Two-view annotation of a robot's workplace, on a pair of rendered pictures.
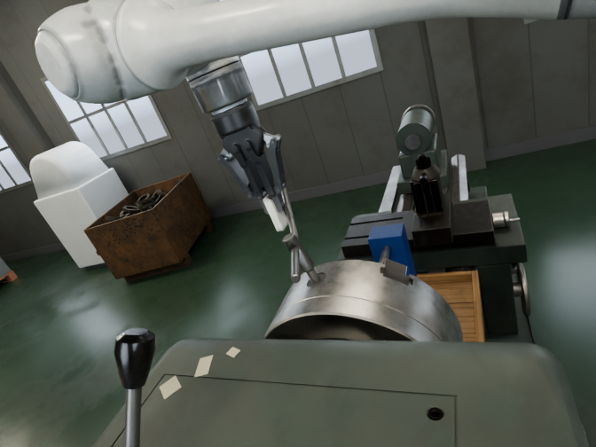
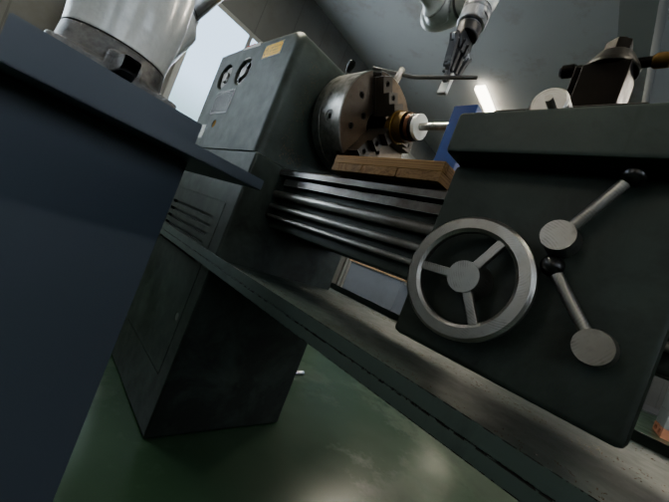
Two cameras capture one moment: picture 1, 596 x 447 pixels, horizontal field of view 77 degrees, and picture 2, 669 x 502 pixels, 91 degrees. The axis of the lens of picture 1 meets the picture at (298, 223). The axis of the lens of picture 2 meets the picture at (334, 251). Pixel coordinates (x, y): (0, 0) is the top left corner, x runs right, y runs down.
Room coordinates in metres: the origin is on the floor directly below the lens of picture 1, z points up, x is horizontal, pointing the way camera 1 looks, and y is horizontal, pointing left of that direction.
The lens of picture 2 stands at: (0.81, -1.00, 0.67)
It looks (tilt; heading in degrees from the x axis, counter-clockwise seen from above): 1 degrees up; 106
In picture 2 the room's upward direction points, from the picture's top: 21 degrees clockwise
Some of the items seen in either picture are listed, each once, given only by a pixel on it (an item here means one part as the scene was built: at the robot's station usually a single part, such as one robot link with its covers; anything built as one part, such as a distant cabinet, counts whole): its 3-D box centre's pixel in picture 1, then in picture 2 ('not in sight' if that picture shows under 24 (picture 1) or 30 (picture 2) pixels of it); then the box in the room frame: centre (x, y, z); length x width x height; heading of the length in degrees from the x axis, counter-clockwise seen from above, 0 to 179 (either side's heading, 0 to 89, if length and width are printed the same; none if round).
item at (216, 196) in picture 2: not in sight; (229, 279); (0.12, 0.16, 0.43); 0.60 x 0.48 x 0.86; 151
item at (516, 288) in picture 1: (500, 272); (525, 275); (0.92, -0.54, 0.73); 0.27 x 0.12 x 0.27; 151
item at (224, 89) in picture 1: (222, 90); (473, 19); (0.66, 0.04, 1.53); 0.09 x 0.09 x 0.06
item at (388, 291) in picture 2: not in sight; (404, 317); (0.75, 2.36, 0.35); 1.32 x 0.68 x 0.71; 56
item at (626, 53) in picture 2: (425, 170); (611, 66); (0.97, -0.39, 1.14); 0.08 x 0.08 x 0.03
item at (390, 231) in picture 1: (396, 269); (455, 157); (0.77, -0.19, 1.00); 0.08 x 0.06 x 0.23; 61
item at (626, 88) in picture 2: (427, 192); (594, 104); (0.96, -0.38, 1.07); 0.07 x 0.07 x 0.10; 61
